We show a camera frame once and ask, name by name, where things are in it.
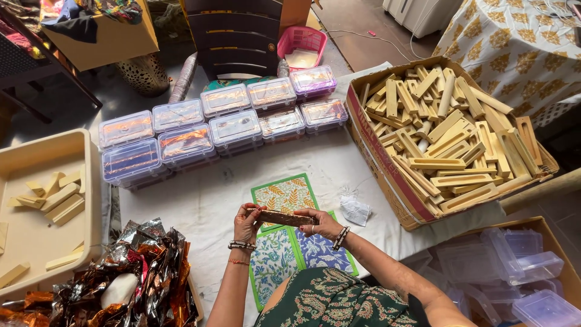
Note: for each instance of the dark blue floral print card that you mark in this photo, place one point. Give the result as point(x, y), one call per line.
point(322, 254)

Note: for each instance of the white ground cloth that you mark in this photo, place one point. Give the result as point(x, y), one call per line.
point(213, 204)

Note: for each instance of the table with yellow print cloth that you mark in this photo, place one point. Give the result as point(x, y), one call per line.
point(513, 50)

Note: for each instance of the small white cloth pouch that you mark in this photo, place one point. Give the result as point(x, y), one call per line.
point(355, 211)

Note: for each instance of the dark side table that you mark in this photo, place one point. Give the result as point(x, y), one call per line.
point(27, 63)

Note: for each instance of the pink plastic basket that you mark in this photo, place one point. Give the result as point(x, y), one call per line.
point(302, 41)

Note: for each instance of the beaded bangles on right wrist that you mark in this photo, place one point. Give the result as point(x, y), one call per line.
point(340, 238)

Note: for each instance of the cardboard box with clothes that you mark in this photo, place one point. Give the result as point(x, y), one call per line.
point(109, 43)

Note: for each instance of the green printed dress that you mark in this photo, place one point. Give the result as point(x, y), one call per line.
point(331, 299)

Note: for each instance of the pile of slotted wooden blocks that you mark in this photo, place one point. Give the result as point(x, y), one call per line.
point(449, 141)

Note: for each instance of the beaded bangles on wrist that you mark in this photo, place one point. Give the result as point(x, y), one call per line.
point(242, 245)
point(340, 238)

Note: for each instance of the copper foil wooden block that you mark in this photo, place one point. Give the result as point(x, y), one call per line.
point(283, 218)

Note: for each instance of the yellow leaf print card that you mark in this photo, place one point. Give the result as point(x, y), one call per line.
point(283, 193)

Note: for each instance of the leopard pattern bin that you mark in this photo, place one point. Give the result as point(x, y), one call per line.
point(143, 75)

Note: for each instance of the scattered plain wooden blocks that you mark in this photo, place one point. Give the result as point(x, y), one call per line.
point(61, 202)

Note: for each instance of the beaded bangles on left wrist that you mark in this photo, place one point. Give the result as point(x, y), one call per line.
point(242, 245)

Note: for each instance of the brown cardboard carton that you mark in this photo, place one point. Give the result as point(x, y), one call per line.
point(560, 259)

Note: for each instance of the heap of metallic foil sheets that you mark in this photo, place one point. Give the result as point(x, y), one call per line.
point(154, 272)

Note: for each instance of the beige plastic tray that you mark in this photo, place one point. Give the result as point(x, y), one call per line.
point(27, 236)

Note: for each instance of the white rounded lump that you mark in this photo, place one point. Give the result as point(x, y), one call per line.
point(119, 289)

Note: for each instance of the person's left hand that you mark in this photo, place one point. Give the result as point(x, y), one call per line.
point(245, 229)

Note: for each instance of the pale blue floral print card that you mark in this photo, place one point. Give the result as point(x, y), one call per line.
point(272, 263)

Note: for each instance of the group of filled clear boxes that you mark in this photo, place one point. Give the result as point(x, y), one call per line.
point(181, 141)

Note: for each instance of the red thread wristband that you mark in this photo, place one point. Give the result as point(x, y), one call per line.
point(238, 262)

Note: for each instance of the dark wooden chair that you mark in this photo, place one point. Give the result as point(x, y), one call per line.
point(236, 36)

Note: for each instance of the large red print cardboard carton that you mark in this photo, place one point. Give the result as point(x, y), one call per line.
point(386, 168)

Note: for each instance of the beige rolled mat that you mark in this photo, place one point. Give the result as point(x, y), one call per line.
point(540, 190)

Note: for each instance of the white appliance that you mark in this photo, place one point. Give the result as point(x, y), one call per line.
point(422, 16)

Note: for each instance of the person's right hand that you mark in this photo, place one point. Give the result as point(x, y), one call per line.
point(324, 227)

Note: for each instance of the silver foil roll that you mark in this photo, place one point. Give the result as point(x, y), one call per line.
point(283, 68)
point(184, 79)

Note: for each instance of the heap of empty clear boxes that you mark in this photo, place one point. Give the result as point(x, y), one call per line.
point(513, 268)

